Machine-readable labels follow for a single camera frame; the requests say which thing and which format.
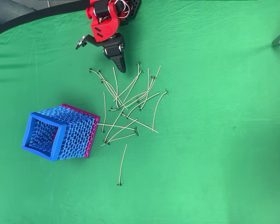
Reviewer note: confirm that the blue purple lattice basket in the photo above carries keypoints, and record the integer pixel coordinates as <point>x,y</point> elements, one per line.
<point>77,130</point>

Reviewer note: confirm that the black gripper camera bracket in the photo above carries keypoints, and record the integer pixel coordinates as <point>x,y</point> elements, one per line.
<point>89,38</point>

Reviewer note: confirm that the person's dark jeans leg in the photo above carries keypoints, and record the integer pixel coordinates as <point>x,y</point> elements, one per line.
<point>9,10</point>

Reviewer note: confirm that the green cloth with black rim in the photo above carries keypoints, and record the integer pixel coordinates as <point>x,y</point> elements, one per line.
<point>200,140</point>

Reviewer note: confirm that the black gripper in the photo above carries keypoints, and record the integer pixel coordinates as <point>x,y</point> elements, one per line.
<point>113,49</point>

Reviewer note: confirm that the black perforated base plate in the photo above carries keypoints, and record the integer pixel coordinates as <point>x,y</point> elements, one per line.
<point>135,8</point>

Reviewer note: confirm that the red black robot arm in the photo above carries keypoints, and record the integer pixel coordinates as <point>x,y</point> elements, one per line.
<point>102,25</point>

